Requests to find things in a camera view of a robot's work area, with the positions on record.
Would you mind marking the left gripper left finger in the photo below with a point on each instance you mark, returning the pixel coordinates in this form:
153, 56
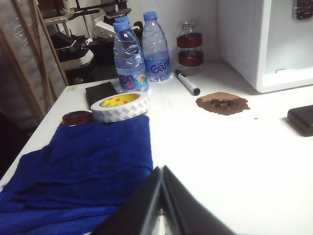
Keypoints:
132, 215

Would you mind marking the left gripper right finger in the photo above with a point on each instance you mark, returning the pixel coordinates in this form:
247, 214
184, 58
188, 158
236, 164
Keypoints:
190, 215

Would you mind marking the black USB hub box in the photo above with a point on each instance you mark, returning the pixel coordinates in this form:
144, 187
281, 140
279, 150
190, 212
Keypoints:
302, 121

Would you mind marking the blue cloth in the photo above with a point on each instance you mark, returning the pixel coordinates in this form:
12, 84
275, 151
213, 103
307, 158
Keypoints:
73, 171

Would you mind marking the white double-sided tape roll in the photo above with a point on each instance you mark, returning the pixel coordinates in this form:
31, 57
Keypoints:
117, 112

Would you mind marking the round brown cardboard scrap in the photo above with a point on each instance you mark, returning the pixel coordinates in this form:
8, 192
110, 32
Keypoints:
212, 107

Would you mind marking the red tape roll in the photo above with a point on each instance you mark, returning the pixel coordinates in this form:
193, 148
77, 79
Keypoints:
73, 117

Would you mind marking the flat black foam pad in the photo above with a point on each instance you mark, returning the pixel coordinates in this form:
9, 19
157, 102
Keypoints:
100, 93

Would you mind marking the black marker pen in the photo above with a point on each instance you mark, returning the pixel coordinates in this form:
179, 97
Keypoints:
187, 82

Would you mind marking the small yellow tape piece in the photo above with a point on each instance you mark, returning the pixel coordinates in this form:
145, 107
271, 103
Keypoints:
73, 88

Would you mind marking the water bottle, rainbow label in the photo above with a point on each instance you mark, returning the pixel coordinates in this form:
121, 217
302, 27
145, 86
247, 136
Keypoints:
128, 61

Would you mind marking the glass jar, red bands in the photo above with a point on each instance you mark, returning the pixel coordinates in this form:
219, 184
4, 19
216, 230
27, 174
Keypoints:
190, 58

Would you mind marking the white black background machine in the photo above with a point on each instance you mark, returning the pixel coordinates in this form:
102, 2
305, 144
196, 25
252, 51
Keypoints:
73, 58

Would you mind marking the water bottle, Ganten label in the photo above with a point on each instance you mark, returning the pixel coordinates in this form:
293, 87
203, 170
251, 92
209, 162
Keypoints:
156, 49

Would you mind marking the white AUX water dispenser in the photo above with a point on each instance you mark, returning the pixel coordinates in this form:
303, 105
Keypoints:
244, 49

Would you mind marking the white background machine part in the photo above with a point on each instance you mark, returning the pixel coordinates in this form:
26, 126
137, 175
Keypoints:
102, 27

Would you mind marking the clear water bottle, blue cap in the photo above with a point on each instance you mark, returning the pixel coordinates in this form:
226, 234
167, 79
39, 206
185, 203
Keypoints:
122, 19

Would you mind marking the black dispenser tap paddle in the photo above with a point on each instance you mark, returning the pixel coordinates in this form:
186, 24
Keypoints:
303, 12

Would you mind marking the wooden frame with plastic wrap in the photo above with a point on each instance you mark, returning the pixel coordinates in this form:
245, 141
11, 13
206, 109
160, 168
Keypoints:
24, 61

